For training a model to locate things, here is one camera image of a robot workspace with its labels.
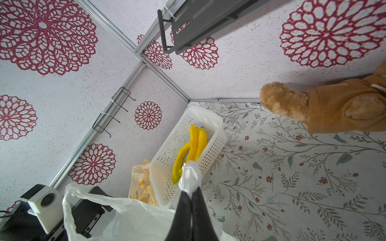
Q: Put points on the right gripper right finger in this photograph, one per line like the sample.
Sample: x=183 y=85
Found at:
x=202 y=228

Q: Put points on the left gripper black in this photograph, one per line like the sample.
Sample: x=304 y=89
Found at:
x=18 y=225

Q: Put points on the beige plastic bag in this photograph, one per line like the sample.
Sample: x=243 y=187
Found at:
x=141 y=187

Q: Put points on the black wire wall rack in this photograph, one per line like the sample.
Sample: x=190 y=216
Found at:
x=109 y=114

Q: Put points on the orange-yellow banana bunch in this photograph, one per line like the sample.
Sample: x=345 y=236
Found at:
x=191 y=151

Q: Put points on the grey wall shelf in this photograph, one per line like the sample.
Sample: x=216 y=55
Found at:
x=195 y=21

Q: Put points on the brown teddy bear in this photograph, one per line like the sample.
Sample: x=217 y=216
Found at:
x=351 y=105

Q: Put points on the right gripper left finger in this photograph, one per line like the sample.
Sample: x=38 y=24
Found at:
x=181 y=228

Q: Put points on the white perforated plastic basket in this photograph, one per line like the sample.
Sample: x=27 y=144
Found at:
x=161 y=166

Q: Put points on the white plastic bag lemon print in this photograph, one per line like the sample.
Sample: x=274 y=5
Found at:
x=135 y=220

